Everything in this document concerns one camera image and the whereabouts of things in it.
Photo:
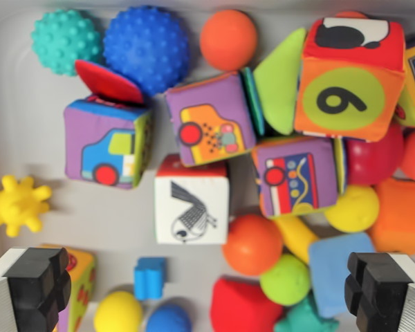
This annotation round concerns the light blue soft block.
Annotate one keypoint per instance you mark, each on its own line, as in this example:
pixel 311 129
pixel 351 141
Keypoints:
pixel 335 269

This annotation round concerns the white fabric cube bird print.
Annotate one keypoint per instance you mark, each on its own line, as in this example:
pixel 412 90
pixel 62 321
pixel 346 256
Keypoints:
pixel 193 211

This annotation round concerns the green soft triangle block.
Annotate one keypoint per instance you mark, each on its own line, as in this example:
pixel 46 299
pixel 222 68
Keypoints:
pixel 275 86

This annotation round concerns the large fabric cube number six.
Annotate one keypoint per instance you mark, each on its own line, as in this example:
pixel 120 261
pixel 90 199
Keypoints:
pixel 339 100

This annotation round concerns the teal soft toy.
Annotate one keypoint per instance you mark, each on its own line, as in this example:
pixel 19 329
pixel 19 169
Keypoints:
pixel 304 320

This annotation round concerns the red soft block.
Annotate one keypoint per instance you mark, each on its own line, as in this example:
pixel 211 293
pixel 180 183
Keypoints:
pixel 242 307

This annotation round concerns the teal bumpy rubber ball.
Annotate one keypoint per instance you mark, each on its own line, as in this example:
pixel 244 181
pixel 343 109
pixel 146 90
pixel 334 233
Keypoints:
pixel 64 39

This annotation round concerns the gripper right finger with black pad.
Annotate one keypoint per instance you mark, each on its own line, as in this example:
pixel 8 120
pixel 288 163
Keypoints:
pixel 380 290

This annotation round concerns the purple fabric cube blue truck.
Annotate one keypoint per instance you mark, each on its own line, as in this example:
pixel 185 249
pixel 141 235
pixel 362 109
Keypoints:
pixel 100 152

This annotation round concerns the dark red ball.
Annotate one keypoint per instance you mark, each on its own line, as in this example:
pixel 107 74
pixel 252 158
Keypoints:
pixel 373 155

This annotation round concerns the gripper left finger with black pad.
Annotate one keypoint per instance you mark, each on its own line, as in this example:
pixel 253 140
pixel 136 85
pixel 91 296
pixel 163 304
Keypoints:
pixel 38 287

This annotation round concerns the yellow curved soft block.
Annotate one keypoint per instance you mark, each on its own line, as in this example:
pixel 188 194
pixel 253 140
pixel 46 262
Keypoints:
pixel 295 235

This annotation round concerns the orange soft cube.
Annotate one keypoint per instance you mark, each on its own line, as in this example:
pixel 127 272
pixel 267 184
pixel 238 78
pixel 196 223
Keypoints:
pixel 401 218

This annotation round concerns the blue bumpy rubber ball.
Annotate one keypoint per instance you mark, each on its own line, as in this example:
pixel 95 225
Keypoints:
pixel 145 48

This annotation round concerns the purple fabric cube orange car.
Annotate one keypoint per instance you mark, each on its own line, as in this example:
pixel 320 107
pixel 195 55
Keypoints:
pixel 211 117

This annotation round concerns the smooth green ball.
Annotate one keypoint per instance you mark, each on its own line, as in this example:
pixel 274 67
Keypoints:
pixel 284 281

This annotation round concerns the yellow spiky rubber ball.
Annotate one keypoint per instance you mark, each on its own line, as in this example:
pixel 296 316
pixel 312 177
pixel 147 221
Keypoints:
pixel 17 205

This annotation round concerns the small blue foam block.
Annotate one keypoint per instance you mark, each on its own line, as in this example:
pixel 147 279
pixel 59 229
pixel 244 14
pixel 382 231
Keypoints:
pixel 149 278

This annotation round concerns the smooth yellow ball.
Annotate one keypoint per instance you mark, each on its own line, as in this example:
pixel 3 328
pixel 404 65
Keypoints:
pixel 117 313
pixel 352 209

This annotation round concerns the purple fabric cube fire truck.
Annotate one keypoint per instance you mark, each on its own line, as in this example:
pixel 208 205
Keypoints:
pixel 297 180

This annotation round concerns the smooth blue ball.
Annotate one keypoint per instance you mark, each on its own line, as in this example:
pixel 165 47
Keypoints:
pixel 169 320

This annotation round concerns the grey plastic bin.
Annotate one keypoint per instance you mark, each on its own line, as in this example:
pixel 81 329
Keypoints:
pixel 124 214

